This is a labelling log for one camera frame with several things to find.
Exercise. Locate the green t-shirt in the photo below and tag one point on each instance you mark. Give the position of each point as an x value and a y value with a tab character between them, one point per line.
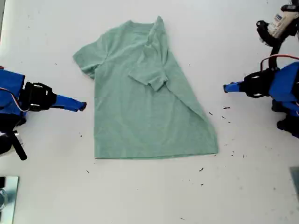
140	116

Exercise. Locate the black clamp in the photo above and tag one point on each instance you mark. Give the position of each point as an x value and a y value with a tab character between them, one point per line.
2	182

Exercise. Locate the shiny steel plate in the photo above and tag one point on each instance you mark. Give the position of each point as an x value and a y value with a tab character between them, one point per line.
11	198

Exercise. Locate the short black camera stalk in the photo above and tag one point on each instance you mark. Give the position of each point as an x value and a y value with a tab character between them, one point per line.
273	61

